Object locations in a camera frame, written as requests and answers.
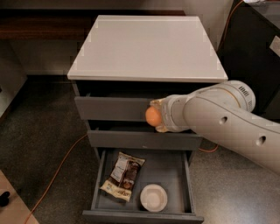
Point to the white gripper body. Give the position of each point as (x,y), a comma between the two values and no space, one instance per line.
(166,114)

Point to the orange fruit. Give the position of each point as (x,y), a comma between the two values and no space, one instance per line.
(153,116)

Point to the grey bottom drawer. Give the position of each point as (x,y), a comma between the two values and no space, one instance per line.
(166,168)

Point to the grey drawer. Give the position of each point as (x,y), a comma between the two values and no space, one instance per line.
(139,135)
(116,107)
(166,168)

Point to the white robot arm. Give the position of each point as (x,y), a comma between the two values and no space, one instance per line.
(223,115)

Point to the grey drawer cabinet white top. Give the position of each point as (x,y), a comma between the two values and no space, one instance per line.
(166,54)

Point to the grey middle drawer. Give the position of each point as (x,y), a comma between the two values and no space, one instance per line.
(139,135)

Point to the grey top drawer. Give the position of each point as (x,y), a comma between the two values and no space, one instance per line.
(116,107)

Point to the brown snack bag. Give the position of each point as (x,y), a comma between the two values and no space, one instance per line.
(122,179)

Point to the white bowl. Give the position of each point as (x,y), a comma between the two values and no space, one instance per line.
(153,198)

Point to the black cabinet on right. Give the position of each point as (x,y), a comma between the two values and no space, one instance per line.
(248,52)

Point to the dark wooden shelf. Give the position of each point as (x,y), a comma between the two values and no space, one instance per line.
(60,24)

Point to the light wooden board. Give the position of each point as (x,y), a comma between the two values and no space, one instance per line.
(16,211)

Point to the black knob on wood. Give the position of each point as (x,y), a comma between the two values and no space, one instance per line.
(4,199)

